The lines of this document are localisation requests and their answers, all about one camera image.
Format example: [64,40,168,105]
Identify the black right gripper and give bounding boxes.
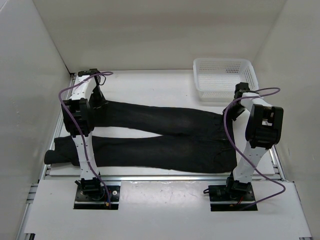
[222,101,246,122]

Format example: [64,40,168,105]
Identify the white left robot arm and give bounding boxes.
[58,68,113,200]

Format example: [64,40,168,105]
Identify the aluminium front rail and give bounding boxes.
[99,174,286,183]

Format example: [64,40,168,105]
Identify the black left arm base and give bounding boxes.
[73,183,121,210]

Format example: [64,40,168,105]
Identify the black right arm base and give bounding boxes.
[203,176,258,212]

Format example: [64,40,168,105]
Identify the black corner bracket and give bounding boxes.
[77,70,91,77]

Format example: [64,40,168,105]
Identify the white perforated plastic basket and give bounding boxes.
[193,58,259,103]

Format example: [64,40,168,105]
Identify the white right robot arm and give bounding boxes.
[223,82,284,200]

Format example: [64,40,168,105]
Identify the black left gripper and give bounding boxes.
[89,85,108,115]

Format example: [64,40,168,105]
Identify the white front cover board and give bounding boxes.
[25,180,311,240]

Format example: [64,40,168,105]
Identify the aluminium left side rail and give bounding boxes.
[14,72,77,240]

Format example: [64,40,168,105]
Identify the black trousers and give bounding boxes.
[43,99,238,174]

